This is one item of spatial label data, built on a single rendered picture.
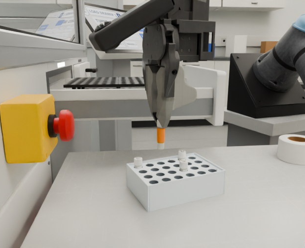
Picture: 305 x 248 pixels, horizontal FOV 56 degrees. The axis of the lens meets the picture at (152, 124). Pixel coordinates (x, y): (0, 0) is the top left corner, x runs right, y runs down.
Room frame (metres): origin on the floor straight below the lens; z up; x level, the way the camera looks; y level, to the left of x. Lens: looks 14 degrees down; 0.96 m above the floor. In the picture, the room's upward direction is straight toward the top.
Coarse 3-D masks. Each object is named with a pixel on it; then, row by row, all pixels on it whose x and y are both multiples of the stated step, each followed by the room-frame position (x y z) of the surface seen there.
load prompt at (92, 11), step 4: (88, 8) 1.47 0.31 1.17; (92, 8) 1.49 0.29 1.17; (96, 8) 1.52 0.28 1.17; (92, 12) 1.47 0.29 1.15; (96, 12) 1.49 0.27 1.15; (100, 12) 1.52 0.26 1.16; (104, 12) 1.56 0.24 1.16; (108, 12) 1.59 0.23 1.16; (112, 12) 1.62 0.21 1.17; (116, 12) 1.66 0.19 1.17; (104, 16) 1.53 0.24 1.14; (108, 16) 1.56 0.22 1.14; (112, 16) 1.59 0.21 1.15; (116, 16) 1.63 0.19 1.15
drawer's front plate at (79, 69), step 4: (76, 64) 0.87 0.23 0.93; (80, 64) 0.87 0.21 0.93; (84, 64) 0.96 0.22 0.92; (88, 64) 1.08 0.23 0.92; (76, 68) 0.84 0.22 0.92; (80, 68) 0.86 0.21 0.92; (84, 68) 0.95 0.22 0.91; (76, 72) 0.84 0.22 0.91; (80, 72) 0.85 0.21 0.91; (84, 72) 0.95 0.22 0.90; (88, 72) 1.06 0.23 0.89; (76, 76) 0.84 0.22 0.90; (80, 76) 0.85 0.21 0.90; (84, 76) 0.94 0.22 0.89; (88, 76) 1.06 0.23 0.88
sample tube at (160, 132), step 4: (160, 124) 0.42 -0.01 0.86; (160, 128) 0.42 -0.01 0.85; (164, 128) 0.42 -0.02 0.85; (160, 132) 0.42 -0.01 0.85; (164, 132) 0.42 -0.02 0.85; (160, 136) 0.42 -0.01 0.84; (164, 136) 0.42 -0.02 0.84; (160, 140) 0.42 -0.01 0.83; (164, 140) 0.42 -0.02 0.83; (160, 144) 0.42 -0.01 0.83; (160, 148) 0.42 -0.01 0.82
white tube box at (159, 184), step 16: (160, 160) 0.43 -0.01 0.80; (176, 160) 0.43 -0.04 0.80; (192, 160) 0.43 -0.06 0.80; (208, 160) 0.43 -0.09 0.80; (128, 176) 0.41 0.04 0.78; (144, 176) 0.38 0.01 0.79; (160, 176) 0.37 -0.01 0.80; (176, 176) 0.38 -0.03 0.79; (192, 176) 0.37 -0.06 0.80; (208, 176) 0.37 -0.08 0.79; (224, 176) 0.39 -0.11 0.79; (144, 192) 0.35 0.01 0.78; (160, 192) 0.34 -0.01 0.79; (176, 192) 0.35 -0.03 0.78; (192, 192) 0.36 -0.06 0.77; (208, 192) 0.38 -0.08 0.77; (224, 192) 0.39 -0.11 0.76; (160, 208) 0.34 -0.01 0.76
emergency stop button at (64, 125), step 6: (60, 114) 0.34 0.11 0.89; (66, 114) 0.34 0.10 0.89; (72, 114) 0.36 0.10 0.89; (54, 120) 0.34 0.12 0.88; (60, 120) 0.33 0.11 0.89; (66, 120) 0.33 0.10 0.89; (72, 120) 0.35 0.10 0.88; (54, 126) 0.34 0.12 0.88; (60, 126) 0.33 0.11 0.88; (66, 126) 0.33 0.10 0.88; (72, 126) 0.34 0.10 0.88; (60, 132) 0.33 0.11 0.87; (66, 132) 0.33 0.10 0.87; (72, 132) 0.34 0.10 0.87; (66, 138) 0.33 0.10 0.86
